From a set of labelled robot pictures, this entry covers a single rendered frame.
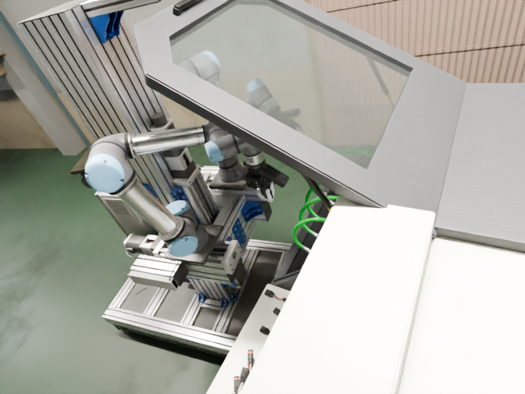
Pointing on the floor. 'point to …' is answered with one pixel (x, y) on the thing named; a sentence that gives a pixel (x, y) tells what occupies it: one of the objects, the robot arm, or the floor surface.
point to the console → (349, 306)
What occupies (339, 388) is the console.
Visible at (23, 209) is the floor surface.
